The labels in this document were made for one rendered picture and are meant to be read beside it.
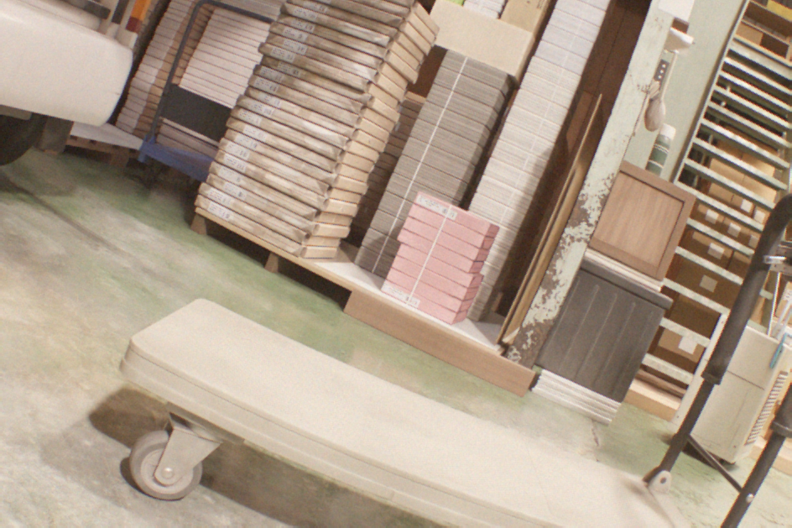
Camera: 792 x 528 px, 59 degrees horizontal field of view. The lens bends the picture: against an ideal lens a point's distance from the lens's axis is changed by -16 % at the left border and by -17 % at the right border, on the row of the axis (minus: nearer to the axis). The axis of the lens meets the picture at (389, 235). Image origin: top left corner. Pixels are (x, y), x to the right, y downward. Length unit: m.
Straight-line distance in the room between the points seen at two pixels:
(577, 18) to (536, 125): 0.50
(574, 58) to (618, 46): 3.93
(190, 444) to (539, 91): 2.50
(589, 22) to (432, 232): 1.11
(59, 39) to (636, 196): 1.96
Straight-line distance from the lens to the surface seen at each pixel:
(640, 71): 2.83
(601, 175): 2.76
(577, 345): 2.84
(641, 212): 2.84
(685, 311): 4.57
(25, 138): 2.50
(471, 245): 2.86
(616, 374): 2.85
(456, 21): 3.38
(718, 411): 3.00
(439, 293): 2.89
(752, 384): 2.97
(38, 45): 1.94
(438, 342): 2.72
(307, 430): 0.95
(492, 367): 2.70
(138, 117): 4.69
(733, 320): 1.36
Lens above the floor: 0.51
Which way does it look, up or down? 5 degrees down
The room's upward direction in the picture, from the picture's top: 24 degrees clockwise
